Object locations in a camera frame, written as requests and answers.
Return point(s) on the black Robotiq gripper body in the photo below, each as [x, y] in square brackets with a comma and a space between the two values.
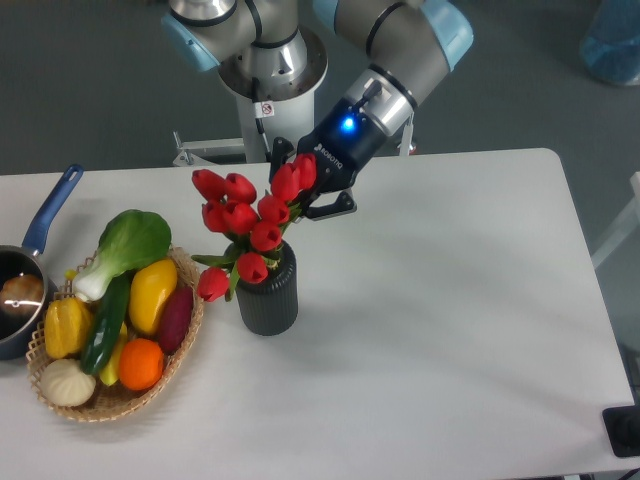
[343, 143]

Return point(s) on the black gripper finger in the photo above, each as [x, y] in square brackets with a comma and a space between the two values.
[282, 151]
[344, 204]

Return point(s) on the red tulip bouquet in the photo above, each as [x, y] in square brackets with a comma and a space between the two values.
[254, 225]

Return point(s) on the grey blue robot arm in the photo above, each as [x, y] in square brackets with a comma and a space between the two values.
[411, 48]

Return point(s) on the dark grey ribbed vase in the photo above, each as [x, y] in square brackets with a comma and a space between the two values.
[271, 307]

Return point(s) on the green bok choy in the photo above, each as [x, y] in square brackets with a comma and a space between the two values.
[132, 240]

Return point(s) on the yellow mango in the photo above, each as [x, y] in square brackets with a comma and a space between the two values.
[150, 289]

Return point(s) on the purple sweet potato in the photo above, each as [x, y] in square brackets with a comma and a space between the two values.
[175, 319]

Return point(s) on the green cucumber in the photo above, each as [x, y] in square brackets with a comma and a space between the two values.
[108, 320]

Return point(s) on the orange fruit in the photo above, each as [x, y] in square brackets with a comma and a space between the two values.
[141, 364]

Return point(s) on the yellow bell pepper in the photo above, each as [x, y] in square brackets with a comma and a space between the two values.
[66, 327]

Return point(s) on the yellow banana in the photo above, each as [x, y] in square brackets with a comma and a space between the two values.
[109, 374]

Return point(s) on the blue translucent bin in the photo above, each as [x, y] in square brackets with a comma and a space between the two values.
[610, 48]

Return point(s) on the white furniture at right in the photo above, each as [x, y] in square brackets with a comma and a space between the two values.
[623, 225]

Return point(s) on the brown bread roll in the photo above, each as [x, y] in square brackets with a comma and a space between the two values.
[22, 295]

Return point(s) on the woven wicker basket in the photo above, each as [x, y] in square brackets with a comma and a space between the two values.
[112, 402]

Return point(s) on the white steamed bun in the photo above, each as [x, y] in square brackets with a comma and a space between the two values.
[64, 384]

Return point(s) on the black device at edge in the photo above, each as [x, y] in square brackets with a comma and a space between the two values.
[622, 427]

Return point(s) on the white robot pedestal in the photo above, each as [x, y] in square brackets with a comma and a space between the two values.
[274, 90]

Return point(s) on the blue handled saucepan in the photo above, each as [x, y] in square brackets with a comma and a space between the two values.
[16, 332]

